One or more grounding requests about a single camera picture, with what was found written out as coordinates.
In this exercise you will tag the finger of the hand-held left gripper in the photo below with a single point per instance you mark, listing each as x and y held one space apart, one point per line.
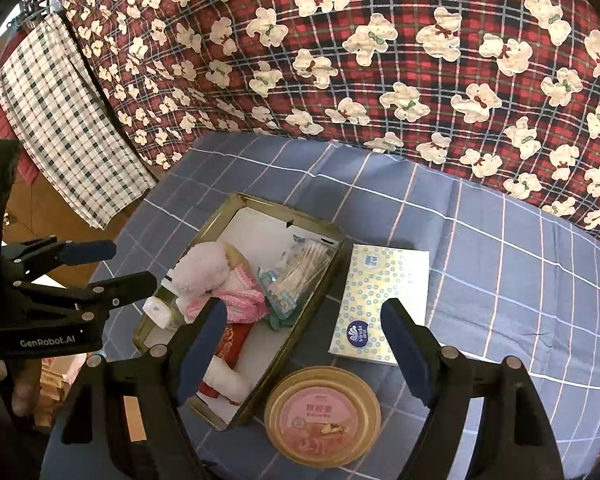
89 251
129 284

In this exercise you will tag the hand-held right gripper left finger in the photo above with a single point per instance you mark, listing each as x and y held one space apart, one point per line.
202 350

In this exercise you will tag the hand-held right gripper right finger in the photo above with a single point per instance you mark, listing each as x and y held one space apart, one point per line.
410 355

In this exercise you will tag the white sponge block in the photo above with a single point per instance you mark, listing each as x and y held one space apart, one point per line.
160 312

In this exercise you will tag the pink patterned cloth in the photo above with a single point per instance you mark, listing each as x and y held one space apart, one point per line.
240 300

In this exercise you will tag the teal cloth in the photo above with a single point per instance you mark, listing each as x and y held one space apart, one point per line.
277 321

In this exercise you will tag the tan cloth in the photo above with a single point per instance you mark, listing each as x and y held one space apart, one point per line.
235 256

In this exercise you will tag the clear bag of cotton swabs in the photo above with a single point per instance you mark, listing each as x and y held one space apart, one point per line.
295 275

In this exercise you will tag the gold metal tray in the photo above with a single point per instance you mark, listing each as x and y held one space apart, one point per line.
260 225

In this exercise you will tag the person's left hand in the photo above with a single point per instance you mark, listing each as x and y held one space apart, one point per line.
24 390

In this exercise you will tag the yellow printed tissue pack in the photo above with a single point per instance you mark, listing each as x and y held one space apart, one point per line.
375 285

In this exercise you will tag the round gold tin pink lid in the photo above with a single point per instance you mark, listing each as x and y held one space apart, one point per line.
320 420

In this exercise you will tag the green checked towel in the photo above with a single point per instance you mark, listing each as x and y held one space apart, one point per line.
64 120

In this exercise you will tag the blue checked bed sheet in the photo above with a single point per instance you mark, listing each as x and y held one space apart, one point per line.
480 240

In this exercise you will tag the red plaid bear blanket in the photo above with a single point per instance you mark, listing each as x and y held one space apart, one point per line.
380 85

